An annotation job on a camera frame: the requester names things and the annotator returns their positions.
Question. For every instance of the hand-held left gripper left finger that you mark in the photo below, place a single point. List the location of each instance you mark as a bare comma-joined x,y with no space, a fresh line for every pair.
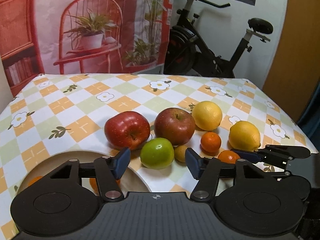
121,163

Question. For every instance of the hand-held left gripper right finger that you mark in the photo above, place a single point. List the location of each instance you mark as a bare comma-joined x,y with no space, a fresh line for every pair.
193,163

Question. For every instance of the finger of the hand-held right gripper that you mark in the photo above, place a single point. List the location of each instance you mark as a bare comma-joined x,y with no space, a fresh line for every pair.
285,174
250,155

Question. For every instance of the beige round plate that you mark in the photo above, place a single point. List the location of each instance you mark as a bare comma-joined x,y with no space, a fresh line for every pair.
135,177

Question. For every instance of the small orange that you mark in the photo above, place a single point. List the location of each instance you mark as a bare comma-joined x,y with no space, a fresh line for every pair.
93,185
211,142
226,157
35,180

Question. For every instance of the bright red apple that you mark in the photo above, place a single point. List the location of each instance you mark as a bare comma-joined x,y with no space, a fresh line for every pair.
125,127

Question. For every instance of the green apple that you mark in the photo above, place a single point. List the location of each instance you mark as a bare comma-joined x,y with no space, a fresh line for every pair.
157,153

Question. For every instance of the dark red apple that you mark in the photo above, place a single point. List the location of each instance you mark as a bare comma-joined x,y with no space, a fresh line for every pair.
175,127

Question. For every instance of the small tan round fruit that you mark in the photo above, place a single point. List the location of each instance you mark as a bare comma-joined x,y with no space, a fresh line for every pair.
180,153

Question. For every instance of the yellow lemon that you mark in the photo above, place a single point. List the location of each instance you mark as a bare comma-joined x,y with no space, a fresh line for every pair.
243,135
207,115

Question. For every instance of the blue curtain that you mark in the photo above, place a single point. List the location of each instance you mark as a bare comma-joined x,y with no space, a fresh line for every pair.
312,115

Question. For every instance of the checkered floral tablecloth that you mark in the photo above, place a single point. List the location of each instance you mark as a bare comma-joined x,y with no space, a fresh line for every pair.
75,110

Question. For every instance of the black exercise bike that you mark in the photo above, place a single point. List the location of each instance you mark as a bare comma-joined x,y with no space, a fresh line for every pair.
180,55

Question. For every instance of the wooden door panel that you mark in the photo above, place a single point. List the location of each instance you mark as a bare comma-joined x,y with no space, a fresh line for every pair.
300,55

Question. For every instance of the printed pink backdrop cloth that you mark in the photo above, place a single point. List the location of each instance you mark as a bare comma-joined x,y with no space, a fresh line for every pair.
50,17

